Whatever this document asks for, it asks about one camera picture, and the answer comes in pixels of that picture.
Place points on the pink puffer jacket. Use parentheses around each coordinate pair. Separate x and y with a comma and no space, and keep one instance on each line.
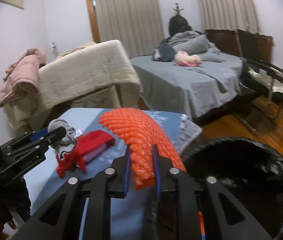
(22,77)

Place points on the coat rack with black bag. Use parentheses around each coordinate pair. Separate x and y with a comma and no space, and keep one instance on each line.
(178,24)

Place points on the silver chair cushion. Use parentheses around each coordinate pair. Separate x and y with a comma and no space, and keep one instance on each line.
(273,86)

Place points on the grey white sock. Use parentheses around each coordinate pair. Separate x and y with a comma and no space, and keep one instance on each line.
(68,143)

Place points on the blue tree-print table cloth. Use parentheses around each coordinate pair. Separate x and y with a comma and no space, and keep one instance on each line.
(135,216)

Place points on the black metal frame chair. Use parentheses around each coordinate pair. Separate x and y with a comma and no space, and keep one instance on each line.
(260,106)

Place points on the beige curtain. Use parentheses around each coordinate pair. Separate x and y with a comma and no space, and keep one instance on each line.
(229,15)
(136,23)

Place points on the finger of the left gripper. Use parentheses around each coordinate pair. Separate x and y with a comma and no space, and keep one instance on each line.
(48,139)
(24,140)

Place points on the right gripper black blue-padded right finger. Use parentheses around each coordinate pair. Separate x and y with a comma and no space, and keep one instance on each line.
(203,211)

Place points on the orange foam net sleeve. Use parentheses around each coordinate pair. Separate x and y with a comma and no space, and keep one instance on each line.
(140,132)

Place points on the beige blanket covered furniture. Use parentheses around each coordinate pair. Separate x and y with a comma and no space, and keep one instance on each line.
(97,74)

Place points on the black lined trash bin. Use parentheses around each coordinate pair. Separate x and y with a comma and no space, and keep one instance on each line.
(251,171)

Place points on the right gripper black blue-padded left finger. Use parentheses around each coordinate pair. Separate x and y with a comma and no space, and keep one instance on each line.
(81,208)

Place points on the dark clothes pile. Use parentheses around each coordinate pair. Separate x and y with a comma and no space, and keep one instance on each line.
(164,52)

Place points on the dark wooden headboard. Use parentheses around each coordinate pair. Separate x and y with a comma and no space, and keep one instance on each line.
(225,41)

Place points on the bed with grey sheet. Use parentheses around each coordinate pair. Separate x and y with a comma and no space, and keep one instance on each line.
(193,91)

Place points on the pink plush toy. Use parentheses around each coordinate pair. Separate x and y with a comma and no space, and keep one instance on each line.
(183,59)

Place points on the red cloth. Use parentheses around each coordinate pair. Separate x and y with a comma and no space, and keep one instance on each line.
(86,143)

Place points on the right beige curtain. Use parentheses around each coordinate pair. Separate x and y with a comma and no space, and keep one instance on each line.
(229,15)

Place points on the grey rolled duvet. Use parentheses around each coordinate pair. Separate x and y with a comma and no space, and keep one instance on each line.
(194,43)

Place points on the left beige curtain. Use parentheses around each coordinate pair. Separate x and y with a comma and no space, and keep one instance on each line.
(136,23)

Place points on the pink foam net sleeve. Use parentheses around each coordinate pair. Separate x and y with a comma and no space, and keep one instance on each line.
(89,156)

